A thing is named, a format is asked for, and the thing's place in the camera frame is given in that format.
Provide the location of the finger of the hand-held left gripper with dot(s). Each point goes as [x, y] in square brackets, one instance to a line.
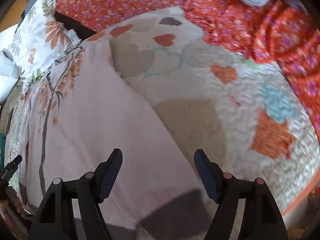
[10, 167]

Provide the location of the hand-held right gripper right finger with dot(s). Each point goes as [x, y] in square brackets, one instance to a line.
[207, 177]

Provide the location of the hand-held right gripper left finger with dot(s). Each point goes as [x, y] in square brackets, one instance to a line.
[108, 180]

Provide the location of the pink shirt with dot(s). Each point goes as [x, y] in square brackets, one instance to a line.
[100, 110]

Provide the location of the teal box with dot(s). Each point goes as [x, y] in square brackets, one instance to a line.
[2, 150]

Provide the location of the heart patterned quilt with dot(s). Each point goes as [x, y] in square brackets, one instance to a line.
[200, 85]

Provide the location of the white floral pillow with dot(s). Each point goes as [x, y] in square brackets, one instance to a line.
[42, 37]

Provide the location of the orange floral garment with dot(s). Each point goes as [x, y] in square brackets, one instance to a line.
[270, 32]

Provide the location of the orange floral bedsheet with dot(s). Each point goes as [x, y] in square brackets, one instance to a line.
[120, 0]

